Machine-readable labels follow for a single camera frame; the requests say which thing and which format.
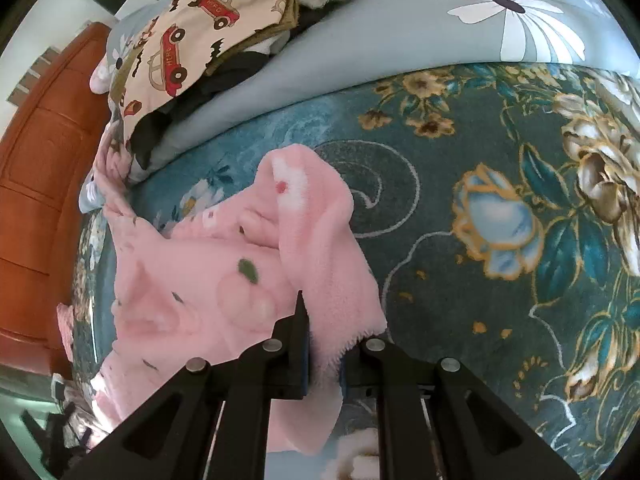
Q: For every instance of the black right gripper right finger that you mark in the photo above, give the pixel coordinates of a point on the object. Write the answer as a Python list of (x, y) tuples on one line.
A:
[(439, 421)]

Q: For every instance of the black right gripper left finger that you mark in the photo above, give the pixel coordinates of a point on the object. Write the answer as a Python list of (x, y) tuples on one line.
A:
[(209, 421)]

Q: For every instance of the pink fleece garment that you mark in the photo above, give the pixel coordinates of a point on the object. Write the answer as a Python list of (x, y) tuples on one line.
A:
[(219, 280)]

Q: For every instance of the teal floral blanket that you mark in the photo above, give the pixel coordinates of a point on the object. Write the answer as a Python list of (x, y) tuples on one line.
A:
[(498, 206)]

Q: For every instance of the orange wooden headboard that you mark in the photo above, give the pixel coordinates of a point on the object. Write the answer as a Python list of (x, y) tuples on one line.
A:
[(46, 153)]

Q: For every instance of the grey daisy quilt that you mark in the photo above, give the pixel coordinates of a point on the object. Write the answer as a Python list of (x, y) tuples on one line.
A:
[(400, 35)]

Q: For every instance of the car print garment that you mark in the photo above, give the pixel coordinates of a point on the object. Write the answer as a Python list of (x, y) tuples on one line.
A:
[(182, 43)]

